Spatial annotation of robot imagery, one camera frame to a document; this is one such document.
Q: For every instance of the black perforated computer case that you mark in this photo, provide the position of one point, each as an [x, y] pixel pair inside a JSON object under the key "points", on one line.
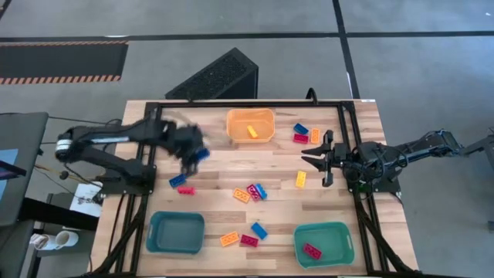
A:
{"points": [[216, 77]]}

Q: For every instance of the blue toy brick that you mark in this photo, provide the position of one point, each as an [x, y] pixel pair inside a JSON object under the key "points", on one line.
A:
{"points": [[259, 231], [301, 129], [204, 154], [262, 192], [177, 180]]}

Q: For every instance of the blue lit screen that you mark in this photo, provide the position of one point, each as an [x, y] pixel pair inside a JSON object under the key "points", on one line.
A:
{"points": [[7, 162]]}

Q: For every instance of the black hazard-striped floor mat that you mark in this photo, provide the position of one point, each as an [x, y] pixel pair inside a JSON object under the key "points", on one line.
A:
{"points": [[61, 62]]}

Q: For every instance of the white roll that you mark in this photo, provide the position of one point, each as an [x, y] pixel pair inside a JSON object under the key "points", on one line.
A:
{"points": [[42, 242], [67, 238]]}

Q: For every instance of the red toy brick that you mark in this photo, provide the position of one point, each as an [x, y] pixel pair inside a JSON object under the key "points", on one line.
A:
{"points": [[312, 251], [300, 138], [249, 241], [252, 192], [186, 190]]}

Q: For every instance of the black aluminium table frame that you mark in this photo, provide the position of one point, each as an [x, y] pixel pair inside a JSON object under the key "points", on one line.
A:
{"points": [[251, 104]]}

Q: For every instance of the green-teal plastic bin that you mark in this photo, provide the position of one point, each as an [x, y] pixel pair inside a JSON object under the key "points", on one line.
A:
{"points": [[332, 239]]}

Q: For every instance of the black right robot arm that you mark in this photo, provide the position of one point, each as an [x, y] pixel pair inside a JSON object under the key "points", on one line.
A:
{"points": [[417, 148]]}

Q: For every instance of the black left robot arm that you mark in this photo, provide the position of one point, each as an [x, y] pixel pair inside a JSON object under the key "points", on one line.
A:
{"points": [[85, 135]]}

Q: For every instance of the orange-yellow toy brick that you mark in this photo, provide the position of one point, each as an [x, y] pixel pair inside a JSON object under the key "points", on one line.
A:
{"points": [[229, 238], [242, 195], [315, 136]]}

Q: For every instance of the white printed paper sheet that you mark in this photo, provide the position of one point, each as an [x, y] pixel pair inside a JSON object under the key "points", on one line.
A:
{"points": [[86, 201]]}

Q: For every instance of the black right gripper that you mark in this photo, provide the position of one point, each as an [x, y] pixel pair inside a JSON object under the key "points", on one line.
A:
{"points": [[339, 154]]}

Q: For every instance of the yellow toy brick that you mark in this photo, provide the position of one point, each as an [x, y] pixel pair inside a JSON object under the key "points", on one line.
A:
{"points": [[252, 131], [301, 179]]}

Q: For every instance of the dark grey desk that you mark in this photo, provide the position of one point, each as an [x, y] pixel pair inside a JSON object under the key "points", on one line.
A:
{"points": [[27, 173]]}

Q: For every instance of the yellow plastic bin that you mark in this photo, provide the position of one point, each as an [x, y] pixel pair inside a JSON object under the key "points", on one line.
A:
{"points": [[237, 129]]}

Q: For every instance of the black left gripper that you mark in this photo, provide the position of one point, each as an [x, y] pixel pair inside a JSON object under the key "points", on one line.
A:
{"points": [[183, 139]]}

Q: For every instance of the black side table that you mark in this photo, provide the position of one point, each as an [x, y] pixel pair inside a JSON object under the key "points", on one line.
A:
{"points": [[58, 216]]}

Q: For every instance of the blue-teal plastic bin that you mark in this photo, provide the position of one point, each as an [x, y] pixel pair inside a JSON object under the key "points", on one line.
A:
{"points": [[175, 233]]}

